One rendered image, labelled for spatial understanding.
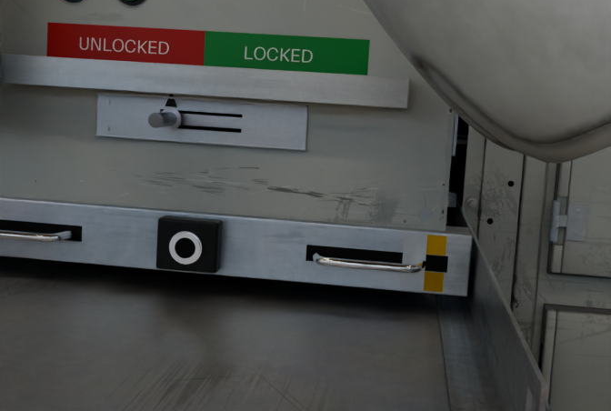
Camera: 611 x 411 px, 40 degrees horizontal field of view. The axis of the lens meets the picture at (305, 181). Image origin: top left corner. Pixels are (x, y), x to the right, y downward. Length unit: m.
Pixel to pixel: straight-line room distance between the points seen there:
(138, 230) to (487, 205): 0.47
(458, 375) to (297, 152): 0.29
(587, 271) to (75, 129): 0.64
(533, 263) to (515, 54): 0.82
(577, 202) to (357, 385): 0.55
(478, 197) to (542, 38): 0.80
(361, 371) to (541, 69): 0.38
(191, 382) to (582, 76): 0.38
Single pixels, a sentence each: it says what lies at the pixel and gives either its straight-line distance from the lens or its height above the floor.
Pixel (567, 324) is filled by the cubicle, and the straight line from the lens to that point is 1.13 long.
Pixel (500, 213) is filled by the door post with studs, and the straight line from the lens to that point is 1.11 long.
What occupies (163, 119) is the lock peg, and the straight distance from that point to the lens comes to 0.80.
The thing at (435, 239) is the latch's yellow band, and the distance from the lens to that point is 0.81.
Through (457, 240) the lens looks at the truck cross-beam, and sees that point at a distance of 0.82.
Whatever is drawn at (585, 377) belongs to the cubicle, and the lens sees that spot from 1.15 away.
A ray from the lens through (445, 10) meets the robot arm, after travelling 0.32.
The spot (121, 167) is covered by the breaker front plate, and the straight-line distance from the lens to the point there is 0.87.
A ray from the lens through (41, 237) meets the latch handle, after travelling 0.85.
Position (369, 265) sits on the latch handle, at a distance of 0.78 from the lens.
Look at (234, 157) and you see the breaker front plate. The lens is 0.84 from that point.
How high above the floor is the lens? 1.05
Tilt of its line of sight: 6 degrees down
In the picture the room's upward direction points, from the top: 4 degrees clockwise
